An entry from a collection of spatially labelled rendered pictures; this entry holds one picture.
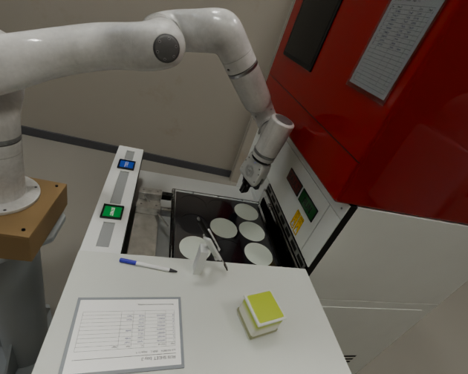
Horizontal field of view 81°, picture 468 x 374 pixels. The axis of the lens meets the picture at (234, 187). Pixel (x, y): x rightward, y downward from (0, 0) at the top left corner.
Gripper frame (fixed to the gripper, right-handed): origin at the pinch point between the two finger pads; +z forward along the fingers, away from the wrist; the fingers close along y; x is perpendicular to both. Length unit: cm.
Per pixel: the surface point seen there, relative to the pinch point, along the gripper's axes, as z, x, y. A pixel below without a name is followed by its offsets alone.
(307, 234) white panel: -10.1, -1.7, 30.7
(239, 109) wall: 40, 109, -128
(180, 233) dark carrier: 6.9, -30.8, 8.4
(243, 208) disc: 7.5, 0.2, 4.2
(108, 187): 3.9, -46.9, -12.8
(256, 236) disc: 5.5, -5.0, 18.6
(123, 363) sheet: -4, -60, 38
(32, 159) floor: 123, -51, -168
